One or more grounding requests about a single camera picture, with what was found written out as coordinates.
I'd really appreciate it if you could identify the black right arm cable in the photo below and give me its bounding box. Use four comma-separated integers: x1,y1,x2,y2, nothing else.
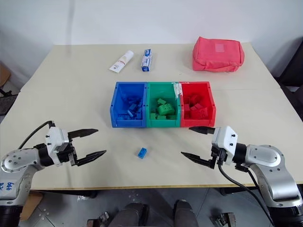
217,162,276,227

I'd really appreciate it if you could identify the pink fabric pouch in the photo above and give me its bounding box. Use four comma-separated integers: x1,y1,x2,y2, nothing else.
192,36,245,72

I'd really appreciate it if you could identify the black office chair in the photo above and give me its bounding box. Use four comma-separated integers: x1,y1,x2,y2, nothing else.
271,36,303,114

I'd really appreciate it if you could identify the round red building block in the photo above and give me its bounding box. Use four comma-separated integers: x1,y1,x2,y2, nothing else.
189,94,202,105

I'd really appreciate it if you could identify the grey metal foot bracket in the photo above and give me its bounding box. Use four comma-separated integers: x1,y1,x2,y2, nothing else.
214,212,238,227
86,211,110,227

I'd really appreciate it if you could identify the red plastic bin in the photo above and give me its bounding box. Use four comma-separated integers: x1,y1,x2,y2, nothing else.
178,81,216,128

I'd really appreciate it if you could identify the green plastic bin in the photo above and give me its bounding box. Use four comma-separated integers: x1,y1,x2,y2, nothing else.
145,81,182,128

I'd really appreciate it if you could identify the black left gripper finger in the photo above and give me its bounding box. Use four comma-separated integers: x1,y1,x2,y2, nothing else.
75,149,107,167
67,128,99,140

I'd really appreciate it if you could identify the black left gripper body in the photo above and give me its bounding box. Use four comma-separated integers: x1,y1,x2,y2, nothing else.
56,138,80,167

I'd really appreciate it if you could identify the blue plastic bin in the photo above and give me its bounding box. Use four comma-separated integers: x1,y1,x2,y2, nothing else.
110,81,148,128

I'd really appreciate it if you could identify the large red building block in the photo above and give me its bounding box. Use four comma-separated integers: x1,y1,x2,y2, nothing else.
190,107,209,120

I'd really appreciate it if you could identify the brown cardboard box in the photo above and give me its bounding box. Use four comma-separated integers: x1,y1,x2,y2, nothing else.
0,60,12,96

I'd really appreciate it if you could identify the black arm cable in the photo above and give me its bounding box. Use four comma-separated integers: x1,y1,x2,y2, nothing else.
17,121,56,150
217,162,276,227

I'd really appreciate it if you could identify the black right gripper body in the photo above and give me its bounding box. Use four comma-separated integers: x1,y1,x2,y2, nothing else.
209,144,228,170

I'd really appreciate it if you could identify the dark rounded shape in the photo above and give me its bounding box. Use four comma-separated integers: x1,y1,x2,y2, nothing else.
110,202,150,227
173,199,199,227

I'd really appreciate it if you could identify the small blue building block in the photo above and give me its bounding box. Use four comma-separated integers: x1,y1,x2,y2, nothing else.
137,147,148,160

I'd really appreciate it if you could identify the white tape strip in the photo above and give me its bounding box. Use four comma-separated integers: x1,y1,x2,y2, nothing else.
170,81,190,98

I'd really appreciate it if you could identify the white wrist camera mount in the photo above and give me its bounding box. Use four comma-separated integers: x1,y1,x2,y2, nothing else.
45,126,71,166
211,125,238,166

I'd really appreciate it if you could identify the large green building block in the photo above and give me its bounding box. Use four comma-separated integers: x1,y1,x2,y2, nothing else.
158,104,176,117

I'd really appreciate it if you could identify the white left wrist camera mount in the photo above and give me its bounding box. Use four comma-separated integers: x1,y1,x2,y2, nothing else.
45,126,71,166

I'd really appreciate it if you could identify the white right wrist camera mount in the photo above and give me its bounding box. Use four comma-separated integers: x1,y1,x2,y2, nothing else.
211,125,238,166

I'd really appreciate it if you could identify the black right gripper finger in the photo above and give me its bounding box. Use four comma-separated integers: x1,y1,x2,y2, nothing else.
188,126,216,136
180,151,212,168

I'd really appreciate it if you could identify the blue white toothpaste box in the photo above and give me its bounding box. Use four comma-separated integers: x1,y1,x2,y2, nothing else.
140,48,153,72

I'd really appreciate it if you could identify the flat brown cardboard piece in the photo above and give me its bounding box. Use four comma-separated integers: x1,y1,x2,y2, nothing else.
19,191,44,222

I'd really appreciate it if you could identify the white cream tube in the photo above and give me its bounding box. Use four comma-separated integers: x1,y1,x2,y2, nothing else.
108,50,134,74

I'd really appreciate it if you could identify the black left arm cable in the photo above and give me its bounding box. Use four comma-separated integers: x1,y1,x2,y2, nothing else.
17,121,56,150

